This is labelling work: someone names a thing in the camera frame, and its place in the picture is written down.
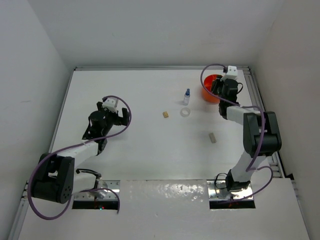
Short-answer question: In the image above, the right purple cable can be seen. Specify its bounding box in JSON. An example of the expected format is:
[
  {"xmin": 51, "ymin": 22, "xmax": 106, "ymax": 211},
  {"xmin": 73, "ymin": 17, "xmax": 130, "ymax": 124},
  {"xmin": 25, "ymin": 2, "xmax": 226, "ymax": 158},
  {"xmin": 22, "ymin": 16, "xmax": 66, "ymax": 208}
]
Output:
[{"xmin": 200, "ymin": 63, "xmax": 274, "ymax": 203}]

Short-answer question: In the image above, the blue cap spray bottle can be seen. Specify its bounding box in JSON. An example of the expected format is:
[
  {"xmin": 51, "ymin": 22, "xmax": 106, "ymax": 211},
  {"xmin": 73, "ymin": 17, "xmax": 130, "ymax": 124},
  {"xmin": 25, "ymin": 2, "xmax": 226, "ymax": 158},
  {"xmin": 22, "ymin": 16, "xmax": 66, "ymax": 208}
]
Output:
[{"xmin": 183, "ymin": 88, "xmax": 191, "ymax": 106}]

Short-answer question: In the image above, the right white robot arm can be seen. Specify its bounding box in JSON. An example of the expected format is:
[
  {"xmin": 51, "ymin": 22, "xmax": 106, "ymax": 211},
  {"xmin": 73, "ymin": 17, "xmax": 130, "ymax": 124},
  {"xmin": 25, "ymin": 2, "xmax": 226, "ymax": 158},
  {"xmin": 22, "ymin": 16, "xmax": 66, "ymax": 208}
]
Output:
[{"xmin": 210, "ymin": 75, "xmax": 282, "ymax": 192}]

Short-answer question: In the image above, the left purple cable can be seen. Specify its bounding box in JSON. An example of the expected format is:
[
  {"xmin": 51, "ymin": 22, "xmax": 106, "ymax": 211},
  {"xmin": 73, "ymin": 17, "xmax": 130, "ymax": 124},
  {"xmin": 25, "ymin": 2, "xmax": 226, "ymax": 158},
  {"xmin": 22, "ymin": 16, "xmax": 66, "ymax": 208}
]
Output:
[{"xmin": 27, "ymin": 94, "xmax": 133, "ymax": 220}]

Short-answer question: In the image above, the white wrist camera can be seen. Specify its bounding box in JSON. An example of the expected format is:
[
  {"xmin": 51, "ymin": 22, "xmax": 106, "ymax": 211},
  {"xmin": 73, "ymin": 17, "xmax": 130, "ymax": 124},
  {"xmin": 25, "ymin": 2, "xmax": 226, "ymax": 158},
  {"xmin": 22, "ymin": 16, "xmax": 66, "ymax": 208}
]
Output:
[
  {"xmin": 102, "ymin": 97, "xmax": 119, "ymax": 113},
  {"xmin": 222, "ymin": 65, "xmax": 238, "ymax": 80}
]

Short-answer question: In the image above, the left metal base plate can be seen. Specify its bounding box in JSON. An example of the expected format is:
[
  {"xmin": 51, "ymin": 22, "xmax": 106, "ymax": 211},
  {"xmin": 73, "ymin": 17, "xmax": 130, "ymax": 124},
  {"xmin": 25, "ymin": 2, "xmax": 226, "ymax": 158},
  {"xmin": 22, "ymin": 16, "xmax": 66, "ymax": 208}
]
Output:
[{"xmin": 74, "ymin": 180, "xmax": 120, "ymax": 201}]

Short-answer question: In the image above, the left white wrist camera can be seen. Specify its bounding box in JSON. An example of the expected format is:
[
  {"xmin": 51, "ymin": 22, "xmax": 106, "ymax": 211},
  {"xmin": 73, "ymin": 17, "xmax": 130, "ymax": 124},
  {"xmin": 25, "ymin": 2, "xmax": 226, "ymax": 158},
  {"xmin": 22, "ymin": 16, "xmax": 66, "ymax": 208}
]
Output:
[{"xmin": 102, "ymin": 97, "xmax": 119, "ymax": 113}]

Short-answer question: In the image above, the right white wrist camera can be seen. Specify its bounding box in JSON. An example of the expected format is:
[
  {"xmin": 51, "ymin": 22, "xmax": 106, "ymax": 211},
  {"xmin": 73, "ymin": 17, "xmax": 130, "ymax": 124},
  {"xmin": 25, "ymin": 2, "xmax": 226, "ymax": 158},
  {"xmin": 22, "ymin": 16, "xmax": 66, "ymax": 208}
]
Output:
[{"xmin": 222, "ymin": 65, "xmax": 238, "ymax": 80}]

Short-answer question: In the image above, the purple cable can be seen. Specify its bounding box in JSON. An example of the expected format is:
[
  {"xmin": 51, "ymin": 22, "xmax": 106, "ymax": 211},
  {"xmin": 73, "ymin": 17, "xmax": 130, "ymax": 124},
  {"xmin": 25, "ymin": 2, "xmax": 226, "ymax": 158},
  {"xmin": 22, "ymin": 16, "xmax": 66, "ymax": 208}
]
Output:
[
  {"xmin": 200, "ymin": 63, "xmax": 274, "ymax": 203},
  {"xmin": 27, "ymin": 94, "xmax": 133, "ymax": 220}
]

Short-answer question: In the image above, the tan eraser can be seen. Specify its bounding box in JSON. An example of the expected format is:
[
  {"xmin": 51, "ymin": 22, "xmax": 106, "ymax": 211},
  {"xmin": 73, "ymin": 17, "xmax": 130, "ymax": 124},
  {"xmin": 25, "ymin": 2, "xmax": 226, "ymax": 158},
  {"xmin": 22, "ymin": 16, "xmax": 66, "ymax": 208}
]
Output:
[{"xmin": 162, "ymin": 111, "xmax": 169, "ymax": 118}]

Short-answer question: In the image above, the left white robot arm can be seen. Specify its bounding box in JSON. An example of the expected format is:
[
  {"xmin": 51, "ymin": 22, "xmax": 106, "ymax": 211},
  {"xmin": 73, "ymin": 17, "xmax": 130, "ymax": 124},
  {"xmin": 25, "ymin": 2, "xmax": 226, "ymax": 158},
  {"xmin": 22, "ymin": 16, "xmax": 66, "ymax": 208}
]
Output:
[{"xmin": 27, "ymin": 98, "xmax": 132, "ymax": 204}]

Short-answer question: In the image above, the clear tape roll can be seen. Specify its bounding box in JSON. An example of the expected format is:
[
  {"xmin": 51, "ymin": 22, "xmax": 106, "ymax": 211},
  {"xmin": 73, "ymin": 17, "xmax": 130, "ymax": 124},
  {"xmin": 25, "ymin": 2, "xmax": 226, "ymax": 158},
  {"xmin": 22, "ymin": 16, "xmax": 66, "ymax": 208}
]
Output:
[{"xmin": 180, "ymin": 107, "xmax": 191, "ymax": 118}]

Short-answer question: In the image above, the beige staple box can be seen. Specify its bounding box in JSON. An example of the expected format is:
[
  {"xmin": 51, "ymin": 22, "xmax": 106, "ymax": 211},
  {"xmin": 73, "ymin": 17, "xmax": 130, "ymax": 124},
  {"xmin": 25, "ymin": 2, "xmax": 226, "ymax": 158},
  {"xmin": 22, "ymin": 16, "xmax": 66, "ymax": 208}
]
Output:
[{"xmin": 209, "ymin": 132, "xmax": 217, "ymax": 144}]

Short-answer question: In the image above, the metal base plate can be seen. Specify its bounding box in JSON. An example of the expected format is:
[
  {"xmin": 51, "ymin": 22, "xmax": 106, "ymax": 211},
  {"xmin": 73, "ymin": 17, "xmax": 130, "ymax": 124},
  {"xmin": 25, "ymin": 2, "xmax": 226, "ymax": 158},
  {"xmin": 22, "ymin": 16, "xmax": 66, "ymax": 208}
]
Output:
[
  {"xmin": 207, "ymin": 179, "xmax": 253, "ymax": 202},
  {"xmin": 74, "ymin": 180, "xmax": 120, "ymax": 201}
]

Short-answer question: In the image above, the orange round pen holder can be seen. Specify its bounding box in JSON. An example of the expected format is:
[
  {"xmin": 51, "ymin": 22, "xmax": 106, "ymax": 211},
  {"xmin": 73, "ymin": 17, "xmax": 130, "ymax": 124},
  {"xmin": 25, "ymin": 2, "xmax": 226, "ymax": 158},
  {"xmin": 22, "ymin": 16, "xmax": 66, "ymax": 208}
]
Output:
[{"xmin": 202, "ymin": 74, "xmax": 221, "ymax": 104}]

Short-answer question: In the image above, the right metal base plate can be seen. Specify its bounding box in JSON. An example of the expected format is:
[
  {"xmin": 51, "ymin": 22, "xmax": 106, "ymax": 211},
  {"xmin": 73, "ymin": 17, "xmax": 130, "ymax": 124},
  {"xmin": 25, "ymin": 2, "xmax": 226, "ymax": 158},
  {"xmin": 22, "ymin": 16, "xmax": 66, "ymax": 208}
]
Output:
[{"xmin": 207, "ymin": 179, "xmax": 253, "ymax": 202}]

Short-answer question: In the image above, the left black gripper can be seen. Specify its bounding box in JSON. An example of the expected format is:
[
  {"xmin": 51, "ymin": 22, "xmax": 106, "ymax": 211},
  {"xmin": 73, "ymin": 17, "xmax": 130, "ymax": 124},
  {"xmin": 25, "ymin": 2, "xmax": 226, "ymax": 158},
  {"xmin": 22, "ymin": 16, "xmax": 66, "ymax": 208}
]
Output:
[{"xmin": 97, "ymin": 101, "xmax": 129, "ymax": 136}]

